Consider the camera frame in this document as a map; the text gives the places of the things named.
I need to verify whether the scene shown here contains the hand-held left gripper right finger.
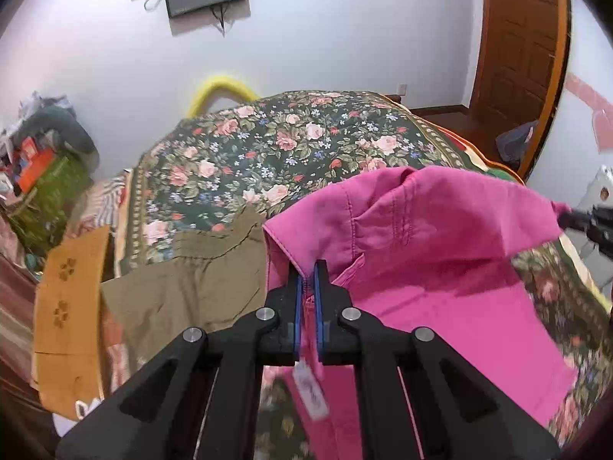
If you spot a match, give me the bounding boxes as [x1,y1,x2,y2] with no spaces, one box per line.
[313,260,561,460]

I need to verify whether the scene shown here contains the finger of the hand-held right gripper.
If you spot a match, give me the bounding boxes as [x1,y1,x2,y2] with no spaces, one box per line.
[558,205,613,260]

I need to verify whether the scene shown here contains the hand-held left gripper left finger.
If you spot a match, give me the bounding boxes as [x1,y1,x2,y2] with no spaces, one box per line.
[55,268,307,460]

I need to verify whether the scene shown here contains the pink pants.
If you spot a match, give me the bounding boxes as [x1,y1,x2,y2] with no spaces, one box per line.
[262,165,578,460]

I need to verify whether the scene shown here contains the olive green pants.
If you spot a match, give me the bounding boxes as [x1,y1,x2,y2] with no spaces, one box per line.
[100,208,269,370]

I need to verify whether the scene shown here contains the dark bag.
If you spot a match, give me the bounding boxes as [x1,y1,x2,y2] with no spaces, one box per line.
[495,120,539,164]

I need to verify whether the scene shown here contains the white wardrobe door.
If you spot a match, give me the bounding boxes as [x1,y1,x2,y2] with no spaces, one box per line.
[527,0,613,298]

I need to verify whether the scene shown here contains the floral blanket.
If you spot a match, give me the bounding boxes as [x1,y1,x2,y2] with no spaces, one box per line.
[112,90,613,460]

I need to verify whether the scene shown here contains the wooden door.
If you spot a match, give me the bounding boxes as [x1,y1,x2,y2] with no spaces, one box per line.
[472,0,570,178]

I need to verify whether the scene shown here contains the paw print cardboard sheet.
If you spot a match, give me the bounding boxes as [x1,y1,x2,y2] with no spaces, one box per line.
[31,225,113,417]

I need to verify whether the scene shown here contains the striped cloth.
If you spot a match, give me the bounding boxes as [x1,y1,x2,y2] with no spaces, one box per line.
[77,172,135,235]

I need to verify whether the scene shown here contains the green storage bag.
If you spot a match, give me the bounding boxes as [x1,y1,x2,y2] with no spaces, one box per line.
[10,156,94,255]

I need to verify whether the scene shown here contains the orange box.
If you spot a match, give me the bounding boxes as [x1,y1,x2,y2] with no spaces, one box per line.
[16,148,56,190]

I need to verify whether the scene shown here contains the yellow foam bed rail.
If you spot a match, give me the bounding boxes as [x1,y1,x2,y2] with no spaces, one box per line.
[189,74,262,118]

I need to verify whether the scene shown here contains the black monitor cable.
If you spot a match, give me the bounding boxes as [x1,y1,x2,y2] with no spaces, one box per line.
[211,2,233,36]

